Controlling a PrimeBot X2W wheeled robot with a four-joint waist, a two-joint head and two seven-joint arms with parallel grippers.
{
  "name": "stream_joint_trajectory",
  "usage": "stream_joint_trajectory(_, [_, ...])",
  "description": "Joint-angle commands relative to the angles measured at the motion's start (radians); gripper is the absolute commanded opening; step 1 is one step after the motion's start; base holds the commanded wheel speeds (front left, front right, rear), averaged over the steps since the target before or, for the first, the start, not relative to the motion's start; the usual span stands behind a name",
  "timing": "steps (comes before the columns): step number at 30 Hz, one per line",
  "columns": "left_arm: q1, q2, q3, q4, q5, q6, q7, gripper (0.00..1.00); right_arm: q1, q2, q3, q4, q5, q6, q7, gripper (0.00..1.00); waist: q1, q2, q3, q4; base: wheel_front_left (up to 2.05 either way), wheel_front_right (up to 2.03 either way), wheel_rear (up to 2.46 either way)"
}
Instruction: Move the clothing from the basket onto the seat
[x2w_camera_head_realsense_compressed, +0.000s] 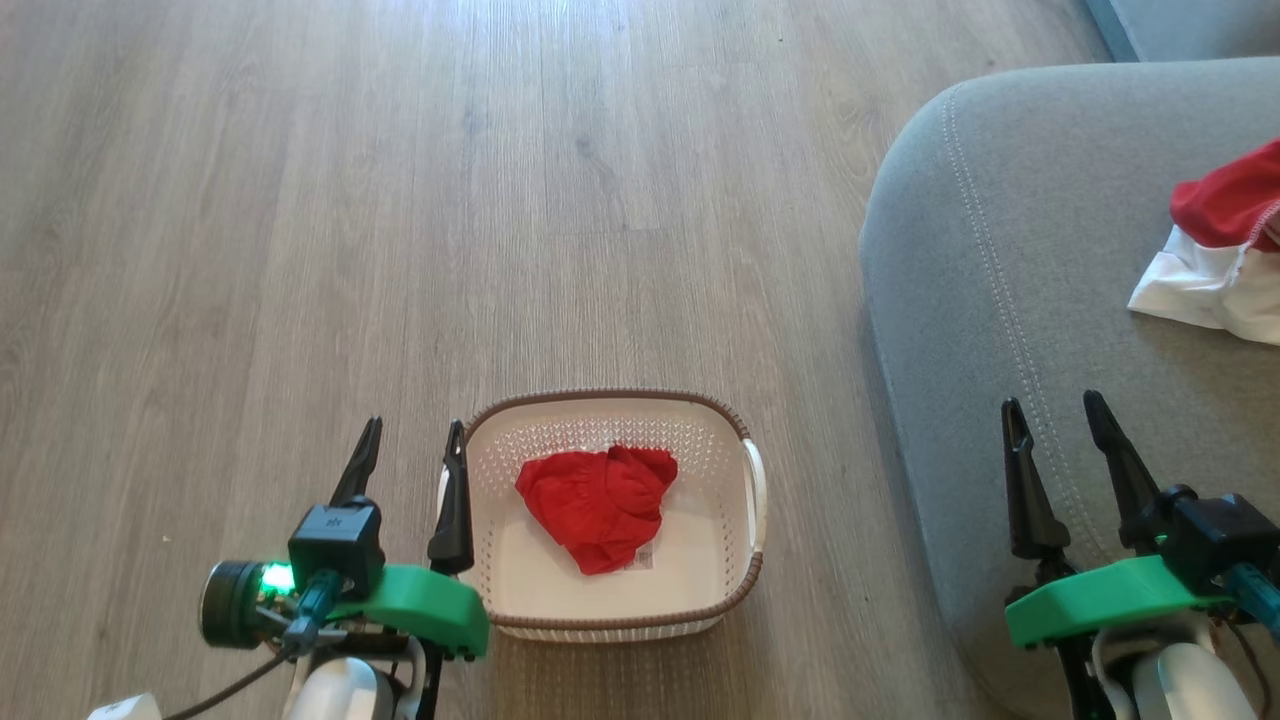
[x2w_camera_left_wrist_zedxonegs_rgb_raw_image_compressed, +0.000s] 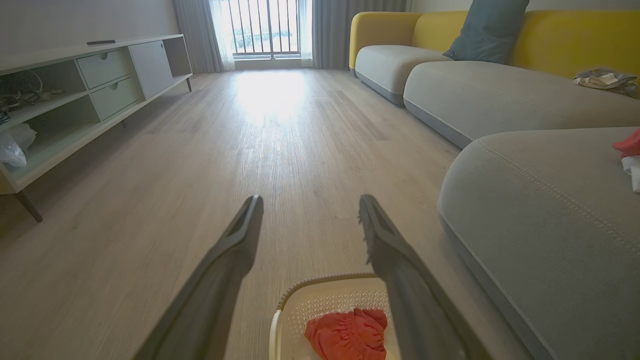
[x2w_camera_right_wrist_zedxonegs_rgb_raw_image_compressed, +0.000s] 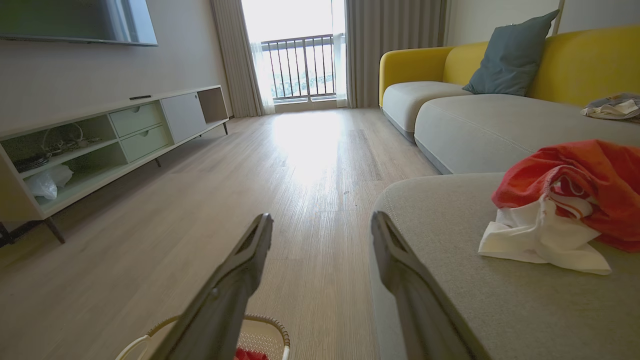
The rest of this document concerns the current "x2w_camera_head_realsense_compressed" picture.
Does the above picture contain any grey fabric sofa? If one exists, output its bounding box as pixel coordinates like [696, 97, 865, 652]
[860, 57, 1280, 720]

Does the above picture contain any red and white garment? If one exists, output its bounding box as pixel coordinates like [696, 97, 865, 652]
[1128, 138, 1280, 347]

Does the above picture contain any plain red garment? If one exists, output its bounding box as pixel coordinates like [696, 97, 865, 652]
[515, 445, 679, 577]

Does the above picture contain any teal plug camera cable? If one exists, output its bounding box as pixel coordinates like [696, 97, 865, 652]
[1225, 560, 1280, 643]
[160, 568, 343, 720]

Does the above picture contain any right teal plug camera cable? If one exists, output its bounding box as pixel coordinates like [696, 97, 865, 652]
[1225, 560, 1280, 643]

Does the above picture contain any left teal plug camera cable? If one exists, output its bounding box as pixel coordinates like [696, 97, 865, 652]
[160, 568, 343, 720]

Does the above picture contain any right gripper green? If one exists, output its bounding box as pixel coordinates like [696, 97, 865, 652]
[1001, 389, 1237, 651]

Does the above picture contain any cream laundry basket brown rim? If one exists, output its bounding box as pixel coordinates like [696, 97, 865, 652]
[437, 388, 768, 643]

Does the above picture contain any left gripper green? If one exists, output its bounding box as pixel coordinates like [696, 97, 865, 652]
[328, 417, 491, 662]

